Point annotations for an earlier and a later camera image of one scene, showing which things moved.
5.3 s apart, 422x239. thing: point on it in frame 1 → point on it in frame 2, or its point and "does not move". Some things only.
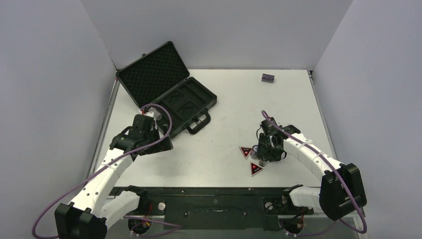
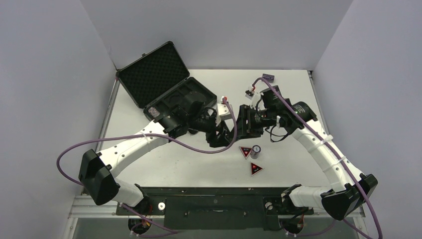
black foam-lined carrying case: x=159 y=77 does not move
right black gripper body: x=268 y=151 → x=246 y=120
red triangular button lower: x=254 y=169 does not move
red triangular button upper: x=245 y=150 does not move
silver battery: x=254 y=154 does not move
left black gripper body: x=151 y=138 → x=207 y=125
